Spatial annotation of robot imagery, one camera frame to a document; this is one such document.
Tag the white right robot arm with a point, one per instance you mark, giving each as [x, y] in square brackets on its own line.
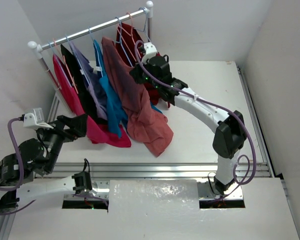
[229, 136]

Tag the salmon pink t-shirt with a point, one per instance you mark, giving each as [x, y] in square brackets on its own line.
[144, 124]

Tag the blue hanger at rack end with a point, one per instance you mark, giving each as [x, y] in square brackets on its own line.
[148, 11]

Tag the silver clothes rack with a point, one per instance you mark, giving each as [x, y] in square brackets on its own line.
[37, 49]

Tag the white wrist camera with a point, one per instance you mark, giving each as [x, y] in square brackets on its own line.
[149, 52]
[34, 119]

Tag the teal blue t-shirt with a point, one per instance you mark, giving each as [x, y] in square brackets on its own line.
[116, 116]

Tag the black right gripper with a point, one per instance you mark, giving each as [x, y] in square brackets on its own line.
[137, 74]

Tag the dark red t-shirt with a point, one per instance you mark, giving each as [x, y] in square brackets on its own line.
[153, 93]

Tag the black t-shirt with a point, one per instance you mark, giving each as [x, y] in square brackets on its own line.
[85, 98]

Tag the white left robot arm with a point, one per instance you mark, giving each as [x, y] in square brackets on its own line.
[39, 156]

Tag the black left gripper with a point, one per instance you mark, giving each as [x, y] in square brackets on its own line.
[65, 128]

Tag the aluminium rail frame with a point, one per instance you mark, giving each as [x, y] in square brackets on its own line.
[156, 198]

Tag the light blue wire hanger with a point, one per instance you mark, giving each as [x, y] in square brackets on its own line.
[124, 38]

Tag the magenta pink t-shirt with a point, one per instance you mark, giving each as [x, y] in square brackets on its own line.
[96, 133]

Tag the pink wire hanger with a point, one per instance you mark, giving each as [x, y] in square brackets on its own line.
[132, 25]

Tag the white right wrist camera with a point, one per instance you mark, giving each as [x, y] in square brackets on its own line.
[149, 52]

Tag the lavender purple t-shirt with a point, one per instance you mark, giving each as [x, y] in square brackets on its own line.
[91, 82]

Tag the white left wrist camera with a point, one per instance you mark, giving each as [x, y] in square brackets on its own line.
[34, 119]

